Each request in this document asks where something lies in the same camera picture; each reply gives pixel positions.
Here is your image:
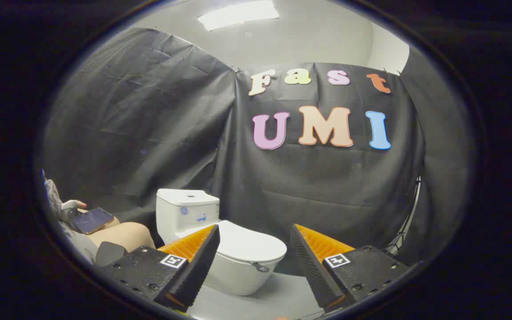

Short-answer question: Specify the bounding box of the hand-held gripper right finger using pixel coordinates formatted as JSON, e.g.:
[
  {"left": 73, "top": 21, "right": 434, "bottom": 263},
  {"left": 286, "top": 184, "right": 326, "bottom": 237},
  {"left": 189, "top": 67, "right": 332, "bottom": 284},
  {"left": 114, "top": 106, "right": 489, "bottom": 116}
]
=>
[{"left": 290, "top": 224, "right": 411, "bottom": 314}]

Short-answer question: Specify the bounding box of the black backdrop cloth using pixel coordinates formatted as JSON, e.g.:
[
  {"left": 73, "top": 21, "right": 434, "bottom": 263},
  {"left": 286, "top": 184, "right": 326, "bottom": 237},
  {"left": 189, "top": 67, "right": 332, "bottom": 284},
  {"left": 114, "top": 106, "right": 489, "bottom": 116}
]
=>
[{"left": 43, "top": 28, "right": 474, "bottom": 272}]

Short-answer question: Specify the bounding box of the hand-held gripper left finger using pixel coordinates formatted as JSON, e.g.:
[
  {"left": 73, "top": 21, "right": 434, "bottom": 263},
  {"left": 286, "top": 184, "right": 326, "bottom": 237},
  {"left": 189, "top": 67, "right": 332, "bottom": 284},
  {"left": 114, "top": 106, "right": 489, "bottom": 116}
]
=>
[{"left": 100, "top": 224, "right": 221, "bottom": 313}]

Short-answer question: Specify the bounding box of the ceiling light panel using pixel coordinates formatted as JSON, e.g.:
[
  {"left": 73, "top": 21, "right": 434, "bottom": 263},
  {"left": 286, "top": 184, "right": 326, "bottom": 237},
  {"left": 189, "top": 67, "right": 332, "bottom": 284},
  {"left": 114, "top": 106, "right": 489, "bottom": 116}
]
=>
[{"left": 197, "top": 0, "right": 280, "bottom": 32}]

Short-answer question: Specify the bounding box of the dark smartphone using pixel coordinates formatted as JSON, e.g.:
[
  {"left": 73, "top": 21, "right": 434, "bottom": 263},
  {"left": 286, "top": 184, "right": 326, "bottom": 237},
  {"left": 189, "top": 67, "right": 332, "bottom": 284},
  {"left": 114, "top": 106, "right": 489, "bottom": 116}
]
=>
[{"left": 72, "top": 208, "right": 115, "bottom": 235}]

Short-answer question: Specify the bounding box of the white toilet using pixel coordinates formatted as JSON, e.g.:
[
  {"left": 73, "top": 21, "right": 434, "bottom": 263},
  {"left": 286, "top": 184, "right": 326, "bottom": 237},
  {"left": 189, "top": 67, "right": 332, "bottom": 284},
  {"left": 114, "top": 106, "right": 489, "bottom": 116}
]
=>
[{"left": 156, "top": 188, "right": 288, "bottom": 296}]

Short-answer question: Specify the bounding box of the white toilet lid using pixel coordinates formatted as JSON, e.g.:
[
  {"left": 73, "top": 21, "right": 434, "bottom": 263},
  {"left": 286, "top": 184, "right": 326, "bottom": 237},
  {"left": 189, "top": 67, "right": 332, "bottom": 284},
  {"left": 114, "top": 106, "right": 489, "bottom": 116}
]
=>
[{"left": 185, "top": 220, "right": 288, "bottom": 268}]

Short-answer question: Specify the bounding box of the dark rounded object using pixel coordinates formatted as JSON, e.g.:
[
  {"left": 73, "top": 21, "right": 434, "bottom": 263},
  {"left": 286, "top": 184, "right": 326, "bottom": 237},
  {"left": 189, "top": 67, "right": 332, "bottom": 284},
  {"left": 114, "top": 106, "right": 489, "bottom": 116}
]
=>
[{"left": 95, "top": 241, "right": 128, "bottom": 267}]

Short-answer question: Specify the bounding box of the black backdrop stand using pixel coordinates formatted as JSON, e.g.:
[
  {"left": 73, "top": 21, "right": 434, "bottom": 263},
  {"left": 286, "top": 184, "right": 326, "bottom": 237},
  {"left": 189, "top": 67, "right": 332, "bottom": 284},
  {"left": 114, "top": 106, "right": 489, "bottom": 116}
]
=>
[{"left": 385, "top": 176, "right": 422, "bottom": 256}]

